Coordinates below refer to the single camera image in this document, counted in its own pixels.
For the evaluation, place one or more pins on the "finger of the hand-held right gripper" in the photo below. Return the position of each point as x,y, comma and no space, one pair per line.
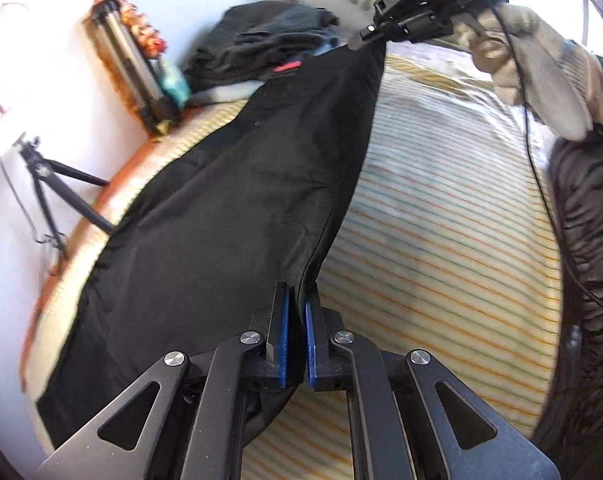
376,31

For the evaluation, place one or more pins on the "person's dark jacket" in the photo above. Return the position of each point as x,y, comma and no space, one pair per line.
591,280

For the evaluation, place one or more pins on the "teal cloth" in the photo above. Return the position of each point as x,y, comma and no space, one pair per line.
174,85

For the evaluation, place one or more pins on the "orange beaded cloth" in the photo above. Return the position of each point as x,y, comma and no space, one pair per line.
141,25

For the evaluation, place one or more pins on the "folded metal tripod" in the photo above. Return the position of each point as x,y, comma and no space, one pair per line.
131,70

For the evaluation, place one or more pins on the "white folded cloth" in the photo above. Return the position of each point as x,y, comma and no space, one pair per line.
226,92

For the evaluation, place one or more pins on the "striped bed sheet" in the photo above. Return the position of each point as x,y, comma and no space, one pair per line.
446,240

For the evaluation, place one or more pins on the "black pants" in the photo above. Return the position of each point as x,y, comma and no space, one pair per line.
221,200

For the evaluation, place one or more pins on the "black tripod stand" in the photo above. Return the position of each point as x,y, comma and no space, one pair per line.
46,180

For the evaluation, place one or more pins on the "pile of dark clothes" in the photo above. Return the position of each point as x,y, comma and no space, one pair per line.
261,35

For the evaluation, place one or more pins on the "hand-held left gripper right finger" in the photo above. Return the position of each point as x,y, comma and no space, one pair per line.
311,340

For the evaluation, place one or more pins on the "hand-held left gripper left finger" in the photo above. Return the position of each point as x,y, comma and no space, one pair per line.
282,330

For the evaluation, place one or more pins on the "person's right hand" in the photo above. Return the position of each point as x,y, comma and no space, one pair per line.
536,60

